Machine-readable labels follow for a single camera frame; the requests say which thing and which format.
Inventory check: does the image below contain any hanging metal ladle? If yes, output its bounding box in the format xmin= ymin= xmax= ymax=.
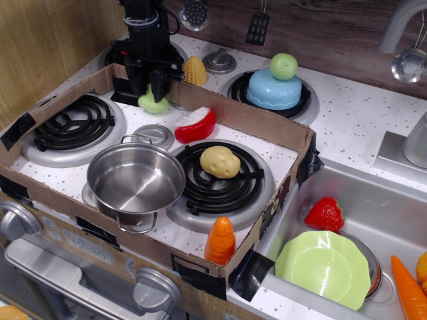
xmin=391 ymin=11 xmax=426 ymax=83

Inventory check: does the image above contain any hanging metal skimmer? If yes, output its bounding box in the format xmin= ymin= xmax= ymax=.
xmin=179 ymin=0 xmax=211 ymax=31

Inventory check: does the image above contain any orange toy carrot bottle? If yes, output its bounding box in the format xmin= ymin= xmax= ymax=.
xmin=204 ymin=216 xmax=236 ymax=266

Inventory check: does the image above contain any silver back stove knob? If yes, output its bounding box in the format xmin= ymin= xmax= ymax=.
xmin=202 ymin=48 xmax=237 ymax=75

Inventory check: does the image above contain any silver left oven knob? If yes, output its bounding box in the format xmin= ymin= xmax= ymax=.
xmin=1 ymin=200 xmax=43 ymax=241

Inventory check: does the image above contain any light blue toy bowl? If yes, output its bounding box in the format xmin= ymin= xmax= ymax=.
xmin=246 ymin=68 xmax=302 ymax=111

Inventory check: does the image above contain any brown cardboard fence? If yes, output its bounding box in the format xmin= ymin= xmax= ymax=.
xmin=1 ymin=64 xmax=318 ymax=299

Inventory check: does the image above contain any green toy broccoli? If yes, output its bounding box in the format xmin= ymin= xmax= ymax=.
xmin=137 ymin=84 xmax=168 ymax=114

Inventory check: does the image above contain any orange toy carrot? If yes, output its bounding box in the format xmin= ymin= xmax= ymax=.
xmin=390 ymin=255 xmax=426 ymax=319

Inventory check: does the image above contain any front left black burner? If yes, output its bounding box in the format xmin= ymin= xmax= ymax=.
xmin=21 ymin=93 xmax=126 ymax=168

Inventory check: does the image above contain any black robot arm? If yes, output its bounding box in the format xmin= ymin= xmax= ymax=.
xmin=111 ymin=0 xmax=183 ymax=103

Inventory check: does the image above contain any silver oven knob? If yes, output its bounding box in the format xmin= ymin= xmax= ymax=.
xmin=133 ymin=267 xmax=181 ymax=313
xmin=1 ymin=200 xmax=43 ymax=241

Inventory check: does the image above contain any metal bowl under plate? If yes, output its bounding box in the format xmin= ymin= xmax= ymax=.
xmin=339 ymin=231 xmax=382 ymax=300

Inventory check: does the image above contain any front right black burner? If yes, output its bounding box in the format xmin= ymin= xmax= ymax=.
xmin=166 ymin=139 xmax=276 ymax=233

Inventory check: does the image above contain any yellow toy potato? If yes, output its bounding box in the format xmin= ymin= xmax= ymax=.
xmin=200 ymin=145 xmax=241 ymax=179

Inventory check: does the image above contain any red white toy cheese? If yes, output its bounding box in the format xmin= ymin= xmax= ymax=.
xmin=174 ymin=107 xmax=216 ymax=144

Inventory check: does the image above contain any silver right oven knob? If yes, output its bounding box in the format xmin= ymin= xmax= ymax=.
xmin=133 ymin=267 xmax=181 ymax=313

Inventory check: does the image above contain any silver oven door handle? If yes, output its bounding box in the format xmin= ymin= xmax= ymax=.
xmin=5 ymin=239 xmax=170 ymax=319

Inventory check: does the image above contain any stainless steel pot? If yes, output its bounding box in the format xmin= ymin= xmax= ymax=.
xmin=82 ymin=136 xmax=186 ymax=234

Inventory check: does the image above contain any silver sink basin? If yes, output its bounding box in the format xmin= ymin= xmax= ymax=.
xmin=256 ymin=159 xmax=426 ymax=319

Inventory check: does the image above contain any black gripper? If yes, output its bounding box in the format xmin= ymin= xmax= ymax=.
xmin=111 ymin=24 xmax=184 ymax=103

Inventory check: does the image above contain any orange toy pepper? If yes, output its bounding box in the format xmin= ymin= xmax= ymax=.
xmin=416 ymin=252 xmax=427 ymax=294

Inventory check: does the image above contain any green toy apple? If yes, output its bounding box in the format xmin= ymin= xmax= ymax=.
xmin=270 ymin=53 xmax=298 ymax=80

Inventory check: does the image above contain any light green toy plate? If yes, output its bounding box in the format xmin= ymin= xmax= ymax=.
xmin=275 ymin=231 xmax=371 ymax=311

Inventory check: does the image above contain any silver centre stove knob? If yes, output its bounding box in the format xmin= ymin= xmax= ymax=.
xmin=131 ymin=124 xmax=175 ymax=151

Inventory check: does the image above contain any hanging metal spatula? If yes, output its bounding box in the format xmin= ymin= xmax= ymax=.
xmin=245 ymin=0 xmax=270 ymax=46

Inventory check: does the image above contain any grey toy faucet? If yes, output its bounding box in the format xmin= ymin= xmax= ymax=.
xmin=374 ymin=1 xmax=426 ymax=184

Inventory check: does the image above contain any red toy strawberry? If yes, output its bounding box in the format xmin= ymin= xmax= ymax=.
xmin=304 ymin=197 xmax=345 ymax=232

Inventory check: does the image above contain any orange toy at corner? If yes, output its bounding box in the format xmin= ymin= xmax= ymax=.
xmin=0 ymin=305 xmax=29 ymax=320

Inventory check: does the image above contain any silver stove knob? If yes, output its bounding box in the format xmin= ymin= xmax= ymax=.
xmin=202 ymin=48 xmax=237 ymax=75
xmin=131 ymin=124 xmax=175 ymax=151

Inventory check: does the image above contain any yellow toy corn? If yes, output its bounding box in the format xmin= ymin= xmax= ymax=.
xmin=183 ymin=56 xmax=207 ymax=86

